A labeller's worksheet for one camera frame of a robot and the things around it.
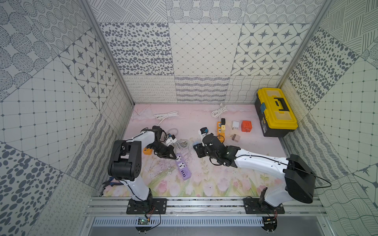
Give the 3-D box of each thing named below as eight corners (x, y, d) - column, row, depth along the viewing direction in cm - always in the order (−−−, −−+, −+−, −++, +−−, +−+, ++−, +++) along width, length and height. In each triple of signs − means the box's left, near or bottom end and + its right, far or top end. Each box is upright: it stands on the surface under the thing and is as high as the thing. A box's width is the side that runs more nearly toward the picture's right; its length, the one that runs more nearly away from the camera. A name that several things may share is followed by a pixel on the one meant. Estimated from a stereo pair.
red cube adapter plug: (241, 132, 105) (243, 128, 101) (241, 122, 111) (243, 118, 107) (250, 133, 104) (252, 129, 100) (249, 123, 110) (251, 119, 106)
